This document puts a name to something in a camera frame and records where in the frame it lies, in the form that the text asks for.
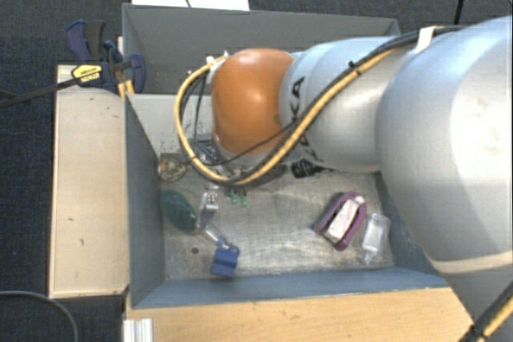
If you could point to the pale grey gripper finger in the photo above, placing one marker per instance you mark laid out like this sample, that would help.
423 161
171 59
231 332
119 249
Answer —
208 204

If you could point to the dark green oval object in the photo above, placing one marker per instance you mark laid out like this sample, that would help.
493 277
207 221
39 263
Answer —
178 210

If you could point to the brown round glass object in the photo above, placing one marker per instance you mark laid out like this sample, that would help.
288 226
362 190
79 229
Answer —
171 170

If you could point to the blue small tool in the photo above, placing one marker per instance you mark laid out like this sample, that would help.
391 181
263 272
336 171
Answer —
225 261

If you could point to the grey metal bin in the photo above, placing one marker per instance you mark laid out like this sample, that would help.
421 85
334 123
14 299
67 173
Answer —
280 220

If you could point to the pale wood flat board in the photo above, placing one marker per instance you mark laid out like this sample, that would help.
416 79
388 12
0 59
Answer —
90 192

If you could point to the clear plastic bottle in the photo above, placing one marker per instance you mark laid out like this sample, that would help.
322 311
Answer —
376 234

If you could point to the black cylinder on white bracket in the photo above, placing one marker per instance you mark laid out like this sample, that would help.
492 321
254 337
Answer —
305 169

